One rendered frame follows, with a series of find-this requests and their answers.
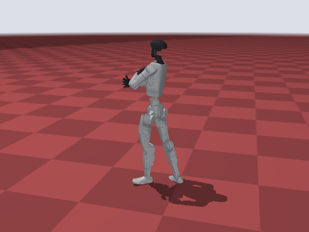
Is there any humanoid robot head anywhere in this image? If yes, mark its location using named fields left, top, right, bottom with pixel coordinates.
left=150, top=40, right=167, bottom=64

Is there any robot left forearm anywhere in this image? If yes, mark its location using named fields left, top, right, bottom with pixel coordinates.
left=129, top=72, right=138, bottom=85

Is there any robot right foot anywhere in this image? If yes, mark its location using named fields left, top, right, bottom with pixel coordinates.
left=169, top=175, right=183, bottom=183

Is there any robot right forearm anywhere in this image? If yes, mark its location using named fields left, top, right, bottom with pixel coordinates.
left=139, top=80, right=146, bottom=87

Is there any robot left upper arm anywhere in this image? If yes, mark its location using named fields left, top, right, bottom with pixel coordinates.
left=129, top=65, right=158, bottom=90

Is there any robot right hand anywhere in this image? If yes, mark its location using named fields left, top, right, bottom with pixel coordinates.
left=123, top=75, right=130, bottom=87

